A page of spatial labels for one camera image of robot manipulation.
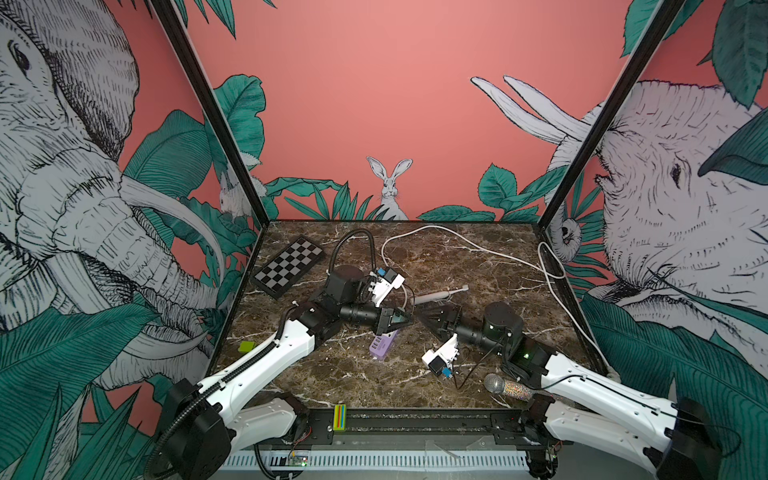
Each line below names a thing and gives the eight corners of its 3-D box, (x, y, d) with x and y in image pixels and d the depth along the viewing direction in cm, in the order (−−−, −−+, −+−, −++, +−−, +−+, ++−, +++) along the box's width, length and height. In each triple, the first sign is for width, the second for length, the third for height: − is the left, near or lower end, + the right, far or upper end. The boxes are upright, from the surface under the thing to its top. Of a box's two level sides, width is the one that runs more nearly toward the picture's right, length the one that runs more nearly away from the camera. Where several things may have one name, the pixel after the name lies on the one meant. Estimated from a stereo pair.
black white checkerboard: (253, 282, 104) (249, 276, 101) (302, 241, 117) (299, 234, 114) (280, 302, 99) (276, 296, 96) (328, 256, 112) (326, 249, 109)
